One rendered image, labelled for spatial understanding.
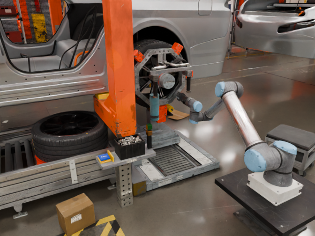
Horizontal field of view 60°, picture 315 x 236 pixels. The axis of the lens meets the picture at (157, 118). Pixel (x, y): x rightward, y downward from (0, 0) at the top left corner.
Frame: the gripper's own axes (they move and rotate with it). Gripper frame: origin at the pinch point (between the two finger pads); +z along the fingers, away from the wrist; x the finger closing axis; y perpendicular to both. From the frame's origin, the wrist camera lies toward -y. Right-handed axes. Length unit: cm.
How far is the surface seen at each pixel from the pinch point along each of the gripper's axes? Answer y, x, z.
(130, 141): -49, -59, -59
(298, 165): 87, 15, -99
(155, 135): 12.2, -46.0, 1.1
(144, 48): -59, 10, 2
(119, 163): -48, -76, -65
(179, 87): -7.0, 5.8, -5.6
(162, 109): -7.6, -21.6, -6.9
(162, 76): -36.7, 0.5, -15.7
